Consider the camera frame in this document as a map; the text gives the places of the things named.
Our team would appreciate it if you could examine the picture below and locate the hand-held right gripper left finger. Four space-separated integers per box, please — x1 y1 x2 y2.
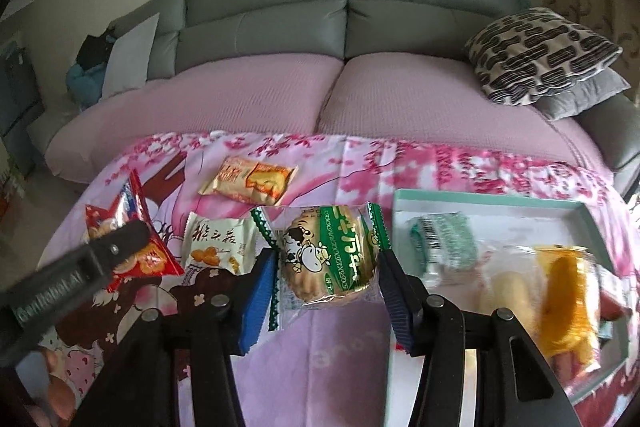
70 249 281 427

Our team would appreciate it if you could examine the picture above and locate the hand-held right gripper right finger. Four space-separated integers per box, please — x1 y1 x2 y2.
380 252 583 427

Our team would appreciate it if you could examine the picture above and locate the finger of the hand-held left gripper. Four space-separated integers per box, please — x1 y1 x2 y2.
87 219 152 276

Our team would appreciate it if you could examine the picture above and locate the red cracker packet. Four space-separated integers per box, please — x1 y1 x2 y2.
84 169 185 293

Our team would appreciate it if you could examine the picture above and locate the round biscuit green-striped packet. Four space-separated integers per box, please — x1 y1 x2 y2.
250 202 396 333

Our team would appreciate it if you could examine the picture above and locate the green snack packet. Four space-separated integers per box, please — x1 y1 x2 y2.
406 213 478 275

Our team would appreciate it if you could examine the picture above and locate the clear-wrapped pale bun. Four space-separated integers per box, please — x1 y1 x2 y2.
475 247 543 333

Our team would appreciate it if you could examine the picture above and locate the teal shallow box tray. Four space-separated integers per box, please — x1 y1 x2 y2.
387 189 633 408

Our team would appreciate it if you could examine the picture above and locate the yellow snack packet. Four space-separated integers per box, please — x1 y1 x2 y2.
532 244 603 370

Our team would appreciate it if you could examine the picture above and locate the red milk biscuit packet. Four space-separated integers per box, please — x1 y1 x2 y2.
597 272 628 325

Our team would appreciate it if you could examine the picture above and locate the person's left hand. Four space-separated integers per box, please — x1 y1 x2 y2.
20 346 77 423

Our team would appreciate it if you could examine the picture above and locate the white nut snack packet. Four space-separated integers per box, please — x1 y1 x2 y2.
181 212 261 275

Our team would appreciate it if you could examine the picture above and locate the pink printed blanket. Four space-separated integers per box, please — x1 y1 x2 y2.
15 132 640 427

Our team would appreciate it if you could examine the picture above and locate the orange cake packet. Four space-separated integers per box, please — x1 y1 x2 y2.
198 155 299 206

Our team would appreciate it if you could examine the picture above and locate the blue cloth item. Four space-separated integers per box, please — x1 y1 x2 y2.
66 64 108 108

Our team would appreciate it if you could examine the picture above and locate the dark cabinet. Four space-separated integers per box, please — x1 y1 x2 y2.
0 42 46 148

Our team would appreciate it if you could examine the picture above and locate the light grey pillow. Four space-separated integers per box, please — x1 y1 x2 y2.
100 13 161 102

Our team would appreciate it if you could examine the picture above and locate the pink sofa cover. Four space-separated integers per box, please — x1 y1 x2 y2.
45 53 613 180

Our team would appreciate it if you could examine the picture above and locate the black cloth item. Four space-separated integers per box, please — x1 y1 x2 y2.
76 29 118 70

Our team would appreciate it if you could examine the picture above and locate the dark grey pillow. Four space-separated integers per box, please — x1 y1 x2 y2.
535 69 632 122

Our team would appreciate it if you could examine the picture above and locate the black patterned pillow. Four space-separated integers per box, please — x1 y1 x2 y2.
462 7 623 106

